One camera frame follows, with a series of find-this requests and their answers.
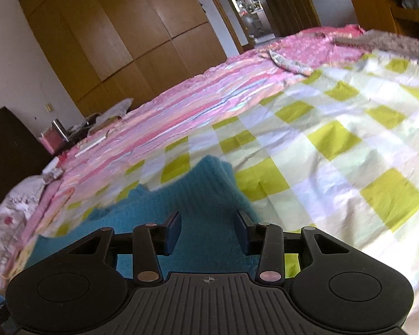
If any pink striped bed sheet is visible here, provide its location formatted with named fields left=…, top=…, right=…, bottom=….
left=20, top=23, right=371, bottom=231

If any green white checkered blanket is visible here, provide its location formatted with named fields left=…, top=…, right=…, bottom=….
left=6, top=50, right=419, bottom=335

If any white plastic bag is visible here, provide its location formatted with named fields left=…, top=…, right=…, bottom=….
left=95, top=98, right=133, bottom=125

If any pink storage box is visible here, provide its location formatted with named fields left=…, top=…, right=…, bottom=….
left=38, top=126, right=67, bottom=154

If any white floral pillow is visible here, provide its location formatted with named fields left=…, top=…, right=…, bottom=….
left=0, top=176, right=47, bottom=292

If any dark brown cabinet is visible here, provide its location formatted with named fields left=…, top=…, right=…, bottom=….
left=0, top=107, right=52, bottom=203

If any small floral cloth piece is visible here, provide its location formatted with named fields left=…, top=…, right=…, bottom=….
left=269, top=50, right=313, bottom=76

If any brown wooden wardrobe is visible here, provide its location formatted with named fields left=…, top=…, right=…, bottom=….
left=19, top=0, right=226, bottom=116

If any grey patterned folded cloth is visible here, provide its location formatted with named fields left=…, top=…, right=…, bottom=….
left=334, top=30, right=419, bottom=62

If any dark wooden door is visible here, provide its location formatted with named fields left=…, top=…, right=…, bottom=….
left=265, top=0, right=321, bottom=36

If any wooden desk shelf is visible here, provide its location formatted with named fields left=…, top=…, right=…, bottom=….
left=351, top=0, right=419, bottom=39

